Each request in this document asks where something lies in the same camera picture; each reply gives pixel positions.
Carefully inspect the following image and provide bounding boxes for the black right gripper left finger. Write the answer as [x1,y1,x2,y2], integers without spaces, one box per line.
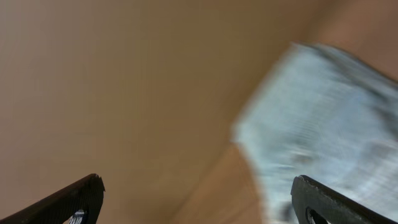
[1,174,105,224]

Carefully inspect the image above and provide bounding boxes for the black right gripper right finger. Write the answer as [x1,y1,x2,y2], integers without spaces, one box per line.
[290,175,397,224]

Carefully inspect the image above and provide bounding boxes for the light blue denim shorts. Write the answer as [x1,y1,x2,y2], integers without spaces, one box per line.
[233,44,397,223]

